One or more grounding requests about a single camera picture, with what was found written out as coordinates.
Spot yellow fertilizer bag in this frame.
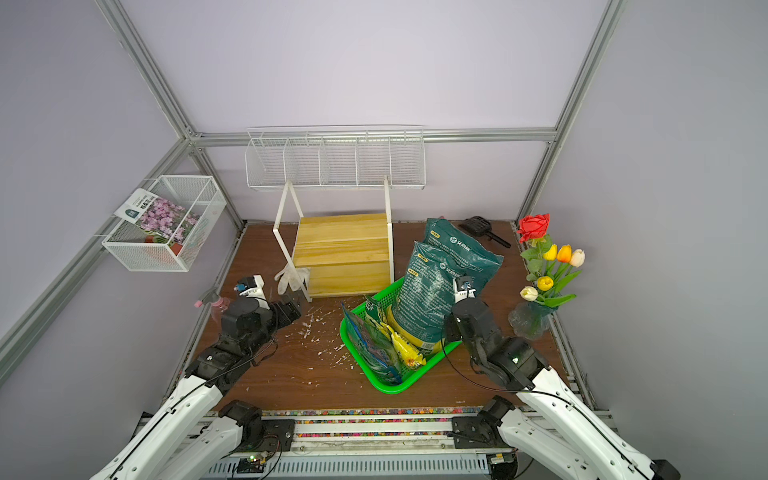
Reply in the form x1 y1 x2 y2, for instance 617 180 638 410
384 324 427 370
365 296 390 338

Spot green seed bag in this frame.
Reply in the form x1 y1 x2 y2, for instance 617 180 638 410
342 305 403 386

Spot green plastic basket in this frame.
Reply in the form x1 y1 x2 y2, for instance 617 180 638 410
339 301 459 395

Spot dark green fertilizer bag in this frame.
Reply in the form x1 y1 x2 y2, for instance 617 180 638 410
388 242 466 355
424 218 504 291

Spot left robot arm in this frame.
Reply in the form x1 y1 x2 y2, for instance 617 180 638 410
94 294 303 479

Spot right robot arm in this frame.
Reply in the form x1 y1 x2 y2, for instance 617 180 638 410
444 298 681 479

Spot white wooden shelf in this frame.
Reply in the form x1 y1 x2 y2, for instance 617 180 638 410
272 178 395 301

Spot white gloves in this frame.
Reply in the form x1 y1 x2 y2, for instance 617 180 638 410
274 265 310 295

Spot pink spray bottle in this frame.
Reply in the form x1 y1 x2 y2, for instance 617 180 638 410
194 287 231 325

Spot purple flower seed packet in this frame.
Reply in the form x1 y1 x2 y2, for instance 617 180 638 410
114 189 199 245

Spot black small shovel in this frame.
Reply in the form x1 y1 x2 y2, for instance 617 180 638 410
459 216 511 249

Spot artificial flower bouquet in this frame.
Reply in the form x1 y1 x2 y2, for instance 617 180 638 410
517 214 586 312

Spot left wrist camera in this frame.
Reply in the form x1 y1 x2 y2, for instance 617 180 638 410
234 275 269 309

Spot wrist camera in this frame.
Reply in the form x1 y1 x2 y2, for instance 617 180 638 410
234 275 269 309
453 275 477 304

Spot metal base rail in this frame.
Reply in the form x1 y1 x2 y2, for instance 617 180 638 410
103 392 644 479

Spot white wire side basket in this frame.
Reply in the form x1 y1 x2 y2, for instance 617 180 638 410
102 175 227 273

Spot white wire wall rack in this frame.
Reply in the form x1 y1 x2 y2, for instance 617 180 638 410
244 124 427 190

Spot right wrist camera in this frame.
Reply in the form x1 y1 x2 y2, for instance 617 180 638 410
453 275 477 304

